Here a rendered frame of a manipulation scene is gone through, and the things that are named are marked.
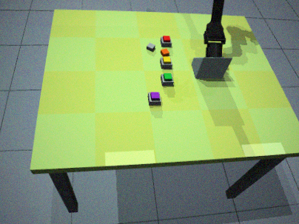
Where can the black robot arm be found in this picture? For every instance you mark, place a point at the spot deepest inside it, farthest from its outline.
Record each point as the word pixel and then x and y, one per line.
pixel 215 31

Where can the orange-brown block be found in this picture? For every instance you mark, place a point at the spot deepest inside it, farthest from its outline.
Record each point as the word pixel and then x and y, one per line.
pixel 164 52

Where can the green button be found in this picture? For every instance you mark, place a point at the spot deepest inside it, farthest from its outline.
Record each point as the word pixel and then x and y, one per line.
pixel 167 79

